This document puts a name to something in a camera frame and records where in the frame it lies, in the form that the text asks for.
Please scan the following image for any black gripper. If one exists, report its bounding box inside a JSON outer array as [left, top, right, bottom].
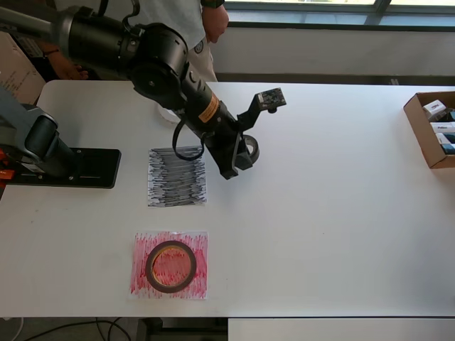
[[203, 118, 255, 181]]

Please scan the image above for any small black tape roll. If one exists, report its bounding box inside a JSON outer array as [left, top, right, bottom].
[[241, 134, 261, 166]]

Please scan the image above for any wide white tape roll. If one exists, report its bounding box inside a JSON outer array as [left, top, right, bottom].
[[158, 106, 184, 126]]

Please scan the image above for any red tape roll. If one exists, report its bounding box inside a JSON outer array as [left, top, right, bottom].
[[144, 240, 198, 294]]

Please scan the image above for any person's right forearm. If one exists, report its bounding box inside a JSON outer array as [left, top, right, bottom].
[[35, 39, 67, 68]]

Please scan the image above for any person's left hand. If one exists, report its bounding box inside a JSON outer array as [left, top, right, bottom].
[[202, 5, 230, 45]]

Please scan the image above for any person's right hand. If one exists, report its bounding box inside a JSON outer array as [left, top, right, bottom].
[[52, 55, 90, 80]]

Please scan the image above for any black scribbled paper sheet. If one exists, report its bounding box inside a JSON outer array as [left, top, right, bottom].
[[147, 144, 208, 208]]

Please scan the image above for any red scribbled paper sheet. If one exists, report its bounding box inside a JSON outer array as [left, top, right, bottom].
[[127, 230, 209, 300]]

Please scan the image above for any grey t-shirt torso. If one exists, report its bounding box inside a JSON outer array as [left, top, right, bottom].
[[136, 0, 208, 42]]

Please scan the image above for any open brown cardboard tray box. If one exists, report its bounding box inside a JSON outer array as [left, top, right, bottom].
[[403, 91, 455, 170]]

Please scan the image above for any white cabinet panel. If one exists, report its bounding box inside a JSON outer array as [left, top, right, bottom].
[[227, 318, 455, 341]]

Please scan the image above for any small white printed box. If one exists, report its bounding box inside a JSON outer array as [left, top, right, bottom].
[[422, 100, 447, 118]]

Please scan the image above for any white box with dark lettering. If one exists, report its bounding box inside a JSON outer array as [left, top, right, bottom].
[[429, 121, 455, 134]]

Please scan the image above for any small dark teal box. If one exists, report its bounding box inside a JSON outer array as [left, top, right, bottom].
[[435, 132, 455, 156]]

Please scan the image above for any orange clamp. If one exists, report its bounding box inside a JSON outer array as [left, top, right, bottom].
[[0, 147, 15, 180]]

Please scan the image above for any cardboard box with Chinese print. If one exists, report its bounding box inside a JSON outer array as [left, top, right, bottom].
[[0, 30, 47, 107]]

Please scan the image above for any black box with white label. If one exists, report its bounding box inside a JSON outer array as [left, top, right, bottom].
[[12, 31, 46, 60]]

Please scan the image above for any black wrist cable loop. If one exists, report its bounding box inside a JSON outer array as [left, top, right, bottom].
[[171, 116, 208, 162]]

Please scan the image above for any camera board on black bracket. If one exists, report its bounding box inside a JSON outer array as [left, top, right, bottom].
[[236, 87, 287, 133]]

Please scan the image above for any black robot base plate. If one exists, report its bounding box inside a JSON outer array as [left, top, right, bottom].
[[3, 147, 122, 190]]

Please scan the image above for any dark table leg frame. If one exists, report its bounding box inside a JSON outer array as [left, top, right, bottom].
[[136, 317, 228, 341]]

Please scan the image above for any black floor cable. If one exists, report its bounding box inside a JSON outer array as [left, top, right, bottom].
[[0, 317, 143, 341]]

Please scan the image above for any white floor cable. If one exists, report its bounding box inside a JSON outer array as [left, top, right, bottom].
[[12, 317, 25, 341]]

